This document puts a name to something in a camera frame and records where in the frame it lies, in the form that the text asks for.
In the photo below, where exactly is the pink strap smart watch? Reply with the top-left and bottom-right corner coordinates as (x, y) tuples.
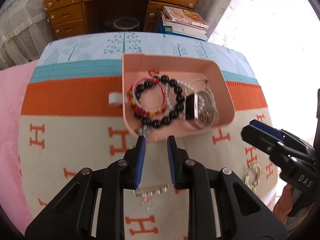
(184, 89), (217, 129)

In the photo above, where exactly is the light blue leaf bedsheet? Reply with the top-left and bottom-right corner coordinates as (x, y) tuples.
(30, 32), (258, 85)

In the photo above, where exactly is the red string bracelet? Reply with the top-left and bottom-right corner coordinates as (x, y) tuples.
(127, 69), (168, 117)

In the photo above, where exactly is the pearl bar hair clip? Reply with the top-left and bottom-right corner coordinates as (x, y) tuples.
(133, 184), (169, 197)

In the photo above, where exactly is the blue flower brooch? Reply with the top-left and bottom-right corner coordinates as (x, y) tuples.
(138, 125), (151, 138)

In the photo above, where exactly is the long white pearl necklace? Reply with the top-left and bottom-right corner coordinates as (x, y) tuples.
(184, 77), (217, 111)

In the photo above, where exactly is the silver ring pink charm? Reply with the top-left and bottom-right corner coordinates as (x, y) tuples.
(141, 196), (153, 211)

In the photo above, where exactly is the black bead bracelet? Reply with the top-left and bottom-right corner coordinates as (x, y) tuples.
(133, 74), (186, 129)

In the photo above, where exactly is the stack of books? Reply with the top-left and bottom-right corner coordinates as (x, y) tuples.
(161, 6), (208, 41)

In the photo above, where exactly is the pink plastic tray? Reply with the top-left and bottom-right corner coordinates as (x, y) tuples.
(121, 52), (235, 140)

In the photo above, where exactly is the person's right hand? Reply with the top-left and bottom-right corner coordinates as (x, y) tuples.
(272, 184), (293, 224)

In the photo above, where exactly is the wastebasket under desk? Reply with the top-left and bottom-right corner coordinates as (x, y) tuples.
(113, 17), (140, 31)

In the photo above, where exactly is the wooden desk with drawers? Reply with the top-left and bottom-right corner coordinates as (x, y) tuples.
(44, 0), (199, 39)

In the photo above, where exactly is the lace covered furniture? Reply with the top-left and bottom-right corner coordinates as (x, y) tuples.
(1, 0), (54, 70)

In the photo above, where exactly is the pink fleece blanket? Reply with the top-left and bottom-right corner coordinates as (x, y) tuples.
(1, 61), (38, 233)

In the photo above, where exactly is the gold rhinestone bracelet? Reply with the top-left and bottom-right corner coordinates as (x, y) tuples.
(244, 160), (263, 192)

